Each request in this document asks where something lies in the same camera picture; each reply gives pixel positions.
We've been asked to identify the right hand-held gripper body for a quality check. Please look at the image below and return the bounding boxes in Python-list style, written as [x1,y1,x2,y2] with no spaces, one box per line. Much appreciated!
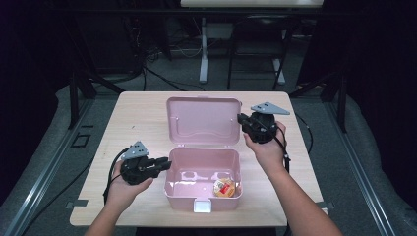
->
[244,101,291,145]

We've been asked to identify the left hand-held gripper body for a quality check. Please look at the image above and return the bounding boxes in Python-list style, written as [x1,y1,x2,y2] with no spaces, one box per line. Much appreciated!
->
[120,141,155,186]

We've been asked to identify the pink storage box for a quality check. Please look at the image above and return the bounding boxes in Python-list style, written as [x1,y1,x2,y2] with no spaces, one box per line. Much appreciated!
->
[163,96,244,214]

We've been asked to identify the small orange jelly cup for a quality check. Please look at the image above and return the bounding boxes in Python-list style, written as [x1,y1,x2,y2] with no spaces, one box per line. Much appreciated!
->
[212,177,236,199]

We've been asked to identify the person's right hand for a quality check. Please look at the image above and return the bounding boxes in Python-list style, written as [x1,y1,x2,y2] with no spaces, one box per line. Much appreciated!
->
[243,121,288,175]

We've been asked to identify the person's left hand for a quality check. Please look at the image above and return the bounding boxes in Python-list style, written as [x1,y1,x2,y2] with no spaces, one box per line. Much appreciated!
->
[106,170,154,210]

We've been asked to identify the white desk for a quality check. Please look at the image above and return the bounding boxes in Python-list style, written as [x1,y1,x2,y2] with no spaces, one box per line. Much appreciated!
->
[180,0,324,86]

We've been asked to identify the black metal stand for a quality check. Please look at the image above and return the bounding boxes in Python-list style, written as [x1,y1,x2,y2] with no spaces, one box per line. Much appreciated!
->
[288,70,348,134]
[67,70,126,131]

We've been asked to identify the left hand-held gripper cable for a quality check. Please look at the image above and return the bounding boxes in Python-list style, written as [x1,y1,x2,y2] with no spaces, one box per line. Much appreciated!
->
[102,147,131,206]

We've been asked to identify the hand-held gripper cable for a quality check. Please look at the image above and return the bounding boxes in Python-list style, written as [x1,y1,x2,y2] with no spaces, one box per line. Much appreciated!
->
[102,147,131,206]
[254,117,292,173]

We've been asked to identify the right hand-held gripper cable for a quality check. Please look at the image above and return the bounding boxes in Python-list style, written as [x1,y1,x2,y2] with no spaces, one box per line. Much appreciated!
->
[254,117,292,173]

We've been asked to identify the black cable beside table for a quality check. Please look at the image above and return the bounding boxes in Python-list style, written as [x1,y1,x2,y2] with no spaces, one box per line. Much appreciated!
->
[294,112,314,155]

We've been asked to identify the black chair frame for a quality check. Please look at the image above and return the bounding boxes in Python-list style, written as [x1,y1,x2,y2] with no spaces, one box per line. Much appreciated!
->
[226,14,293,91]

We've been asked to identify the black floor cable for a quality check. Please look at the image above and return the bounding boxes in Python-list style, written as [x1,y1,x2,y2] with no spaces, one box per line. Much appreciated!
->
[23,156,96,236]

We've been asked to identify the black cables on floor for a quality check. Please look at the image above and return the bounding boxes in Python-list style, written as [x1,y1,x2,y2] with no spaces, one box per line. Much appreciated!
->
[142,65,206,92]

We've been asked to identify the metal floor rail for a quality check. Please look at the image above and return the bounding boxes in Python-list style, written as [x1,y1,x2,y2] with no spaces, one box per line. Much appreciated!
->
[3,97,96,236]
[324,101,397,236]

